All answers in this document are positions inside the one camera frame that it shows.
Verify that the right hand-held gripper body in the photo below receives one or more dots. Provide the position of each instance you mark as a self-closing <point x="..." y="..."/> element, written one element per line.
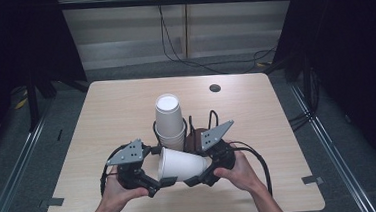
<point x="214" y="135"/>

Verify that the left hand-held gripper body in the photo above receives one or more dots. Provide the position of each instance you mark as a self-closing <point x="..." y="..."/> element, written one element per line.
<point x="129" y="155"/>

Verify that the white paper cup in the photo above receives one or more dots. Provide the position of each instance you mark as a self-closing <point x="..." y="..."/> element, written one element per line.
<point x="180" y="165"/>

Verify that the stack of white cups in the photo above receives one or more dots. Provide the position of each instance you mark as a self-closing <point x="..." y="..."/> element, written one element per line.
<point x="169" y="117"/>

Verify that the person's right hand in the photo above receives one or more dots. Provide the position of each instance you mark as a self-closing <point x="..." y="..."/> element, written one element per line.
<point x="242" y="172"/>

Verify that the person's left hand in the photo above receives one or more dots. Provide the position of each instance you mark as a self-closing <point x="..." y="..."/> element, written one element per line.
<point x="115" y="196"/>

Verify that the round black table grommet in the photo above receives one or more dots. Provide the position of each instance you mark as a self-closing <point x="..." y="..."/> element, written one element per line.
<point x="215" y="88"/>

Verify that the small black floor tape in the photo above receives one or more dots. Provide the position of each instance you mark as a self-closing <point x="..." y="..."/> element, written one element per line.
<point x="59" y="135"/>

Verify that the grey tape piece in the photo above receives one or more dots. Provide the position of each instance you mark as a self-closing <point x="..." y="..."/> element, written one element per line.
<point x="55" y="201"/>
<point x="311" y="179"/>

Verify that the black metal stand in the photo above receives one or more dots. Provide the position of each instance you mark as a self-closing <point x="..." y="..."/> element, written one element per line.
<point x="32" y="103"/>

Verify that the yellow floor tape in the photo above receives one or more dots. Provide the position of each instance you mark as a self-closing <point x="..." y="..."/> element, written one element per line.
<point x="20" y="104"/>

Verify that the black horizontal bar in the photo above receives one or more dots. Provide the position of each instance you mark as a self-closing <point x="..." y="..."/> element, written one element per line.
<point x="118" y="4"/>

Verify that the black curtain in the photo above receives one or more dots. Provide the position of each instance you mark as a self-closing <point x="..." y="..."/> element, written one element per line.
<point x="14" y="41"/>
<point x="352" y="41"/>

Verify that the metal floor rail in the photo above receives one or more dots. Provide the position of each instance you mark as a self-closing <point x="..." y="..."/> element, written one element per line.
<point x="17" y="174"/>
<point x="333" y="152"/>

